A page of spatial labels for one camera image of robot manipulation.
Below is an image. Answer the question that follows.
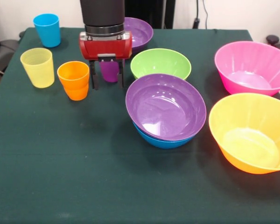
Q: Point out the blue bowl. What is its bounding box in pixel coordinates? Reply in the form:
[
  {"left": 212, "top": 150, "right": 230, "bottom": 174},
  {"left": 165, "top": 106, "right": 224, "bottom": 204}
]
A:
[{"left": 133, "top": 121, "right": 196, "bottom": 149}]

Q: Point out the orange bowl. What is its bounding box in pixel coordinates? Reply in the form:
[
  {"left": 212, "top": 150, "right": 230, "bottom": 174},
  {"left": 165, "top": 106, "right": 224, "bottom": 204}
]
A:
[{"left": 209, "top": 92, "right": 280, "bottom": 175}]

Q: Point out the purple bowl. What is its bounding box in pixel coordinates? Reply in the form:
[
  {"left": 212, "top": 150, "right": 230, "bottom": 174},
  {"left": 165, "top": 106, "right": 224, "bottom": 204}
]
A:
[
  {"left": 125, "top": 73, "right": 207, "bottom": 142},
  {"left": 123, "top": 17, "right": 154, "bottom": 54}
]

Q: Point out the blue cup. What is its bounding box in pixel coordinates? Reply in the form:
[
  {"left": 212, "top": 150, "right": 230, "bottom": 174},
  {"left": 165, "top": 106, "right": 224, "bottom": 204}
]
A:
[{"left": 33, "top": 13, "right": 62, "bottom": 49}]

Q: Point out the purple cup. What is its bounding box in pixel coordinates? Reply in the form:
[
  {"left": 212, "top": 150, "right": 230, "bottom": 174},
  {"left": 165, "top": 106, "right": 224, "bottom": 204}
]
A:
[{"left": 99, "top": 60, "right": 119, "bottom": 83}]

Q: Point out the green bowl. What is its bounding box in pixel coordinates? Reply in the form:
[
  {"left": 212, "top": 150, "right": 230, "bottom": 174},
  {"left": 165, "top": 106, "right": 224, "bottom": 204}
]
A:
[{"left": 130, "top": 48, "right": 192, "bottom": 81}]

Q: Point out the black office chair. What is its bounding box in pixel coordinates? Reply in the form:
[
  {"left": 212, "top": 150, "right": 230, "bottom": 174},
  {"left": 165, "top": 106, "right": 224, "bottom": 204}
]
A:
[
  {"left": 266, "top": 35, "right": 280, "bottom": 56},
  {"left": 0, "top": 18, "right": 21, "bottom": 75}
]

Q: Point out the pink bowl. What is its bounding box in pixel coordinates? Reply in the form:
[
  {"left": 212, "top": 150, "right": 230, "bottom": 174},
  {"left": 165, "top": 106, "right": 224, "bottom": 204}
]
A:
[{"left": 214, "top": 41, "right": 280, "bottom": 98}]

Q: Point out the black cable with plug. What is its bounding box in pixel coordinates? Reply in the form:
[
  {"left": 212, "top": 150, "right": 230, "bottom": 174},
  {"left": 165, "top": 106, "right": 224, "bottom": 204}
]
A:
[{"left": 192, "top": 0, "right": 209, "bottom": 29}]

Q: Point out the dark green table cloth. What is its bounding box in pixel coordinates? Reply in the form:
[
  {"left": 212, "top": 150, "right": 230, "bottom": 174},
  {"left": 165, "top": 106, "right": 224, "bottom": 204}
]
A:
[{"left": 0, "top": 27, "right": 280, "bottom": 224}]

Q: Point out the yellow cup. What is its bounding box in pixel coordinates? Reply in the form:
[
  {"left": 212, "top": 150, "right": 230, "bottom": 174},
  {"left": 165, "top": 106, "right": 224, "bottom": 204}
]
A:
[{"left": 20, "top": 47, "right": 55, "bottom": 89}]

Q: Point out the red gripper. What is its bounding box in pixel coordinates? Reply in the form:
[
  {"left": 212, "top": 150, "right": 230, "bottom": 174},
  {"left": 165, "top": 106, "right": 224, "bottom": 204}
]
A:
[{"left": 78, "top": 31, "right": 133, "bottom": 91}]

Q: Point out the orange cup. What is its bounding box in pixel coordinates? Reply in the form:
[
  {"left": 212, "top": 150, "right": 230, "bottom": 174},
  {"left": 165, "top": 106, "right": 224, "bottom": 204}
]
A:
[
  {"left": 56, "top": 61, "right": 90, "bottom": 89},
  {"left": 63, "top": 83, "right": 89, "bottom": 101}
]

